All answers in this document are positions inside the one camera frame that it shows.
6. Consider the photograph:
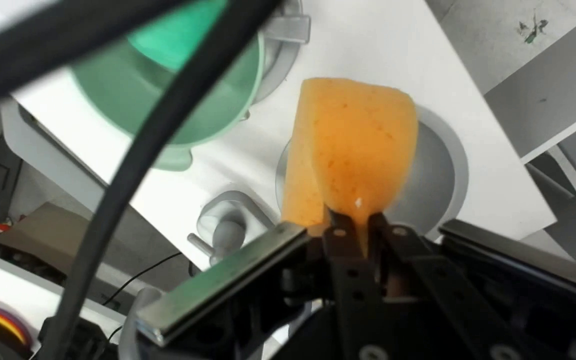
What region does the mint green bowl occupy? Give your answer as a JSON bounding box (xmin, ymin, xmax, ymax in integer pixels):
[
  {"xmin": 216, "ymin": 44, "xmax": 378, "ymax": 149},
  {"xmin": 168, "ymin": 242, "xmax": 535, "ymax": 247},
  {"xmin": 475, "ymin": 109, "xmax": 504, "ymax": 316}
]
[{"xmin": 68, "ymin": 0, "xmax": 266, "ymax": 171}]

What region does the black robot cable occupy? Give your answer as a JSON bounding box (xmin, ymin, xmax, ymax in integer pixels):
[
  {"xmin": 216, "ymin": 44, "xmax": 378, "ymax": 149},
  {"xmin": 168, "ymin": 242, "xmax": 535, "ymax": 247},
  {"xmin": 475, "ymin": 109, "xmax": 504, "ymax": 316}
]
[{"xmin": 0, "ymin": 0, "xmax": 284, "ymax": 360}]

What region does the grey toy faucet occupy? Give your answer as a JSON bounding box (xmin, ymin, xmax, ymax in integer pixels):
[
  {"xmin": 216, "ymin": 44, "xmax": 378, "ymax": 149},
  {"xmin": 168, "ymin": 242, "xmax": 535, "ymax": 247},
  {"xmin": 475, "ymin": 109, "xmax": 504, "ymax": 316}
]
[{"xmin": 185, "ymin": 189, "xmax": 276, "ymax": 264}]

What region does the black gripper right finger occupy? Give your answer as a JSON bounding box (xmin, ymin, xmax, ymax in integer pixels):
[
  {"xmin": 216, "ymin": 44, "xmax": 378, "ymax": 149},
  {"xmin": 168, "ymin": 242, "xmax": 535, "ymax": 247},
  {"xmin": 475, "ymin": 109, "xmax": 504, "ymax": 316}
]
[{"xmin": 367, "ymin": 214, "xmax": 501, "ymax": 360}]

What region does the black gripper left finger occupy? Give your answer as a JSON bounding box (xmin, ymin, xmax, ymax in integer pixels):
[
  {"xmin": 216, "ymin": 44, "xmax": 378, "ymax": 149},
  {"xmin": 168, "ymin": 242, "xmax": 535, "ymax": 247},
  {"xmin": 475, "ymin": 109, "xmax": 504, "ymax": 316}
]
[{"xmin": 323, "ymin": 209, "xmax": 386, "ymax": 360}]

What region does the silver toy sink basin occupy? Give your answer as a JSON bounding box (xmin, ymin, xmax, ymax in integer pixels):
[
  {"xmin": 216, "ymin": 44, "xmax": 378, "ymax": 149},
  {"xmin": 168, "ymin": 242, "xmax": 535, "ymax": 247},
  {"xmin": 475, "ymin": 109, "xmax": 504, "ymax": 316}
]
[{"xmin": 276, "ymin": 105, "xmax": 467, "ymax": 240}]

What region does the orange sponge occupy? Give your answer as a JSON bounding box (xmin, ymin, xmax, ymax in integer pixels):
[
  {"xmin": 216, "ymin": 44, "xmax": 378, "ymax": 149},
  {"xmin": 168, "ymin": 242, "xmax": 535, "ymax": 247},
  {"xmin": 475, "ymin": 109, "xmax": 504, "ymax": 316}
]
[{"xmin": 281, "ymin": 77, "xmax": 418, "ymax": 231}]

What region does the white toy kitchen unit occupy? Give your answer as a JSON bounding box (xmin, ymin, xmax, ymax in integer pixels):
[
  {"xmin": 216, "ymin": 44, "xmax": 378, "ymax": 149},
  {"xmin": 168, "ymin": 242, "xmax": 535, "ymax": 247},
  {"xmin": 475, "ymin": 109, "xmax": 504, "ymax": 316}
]
[{"xmin": 3, "ymin": 0, "xmax": 553, "ymax": 267}]

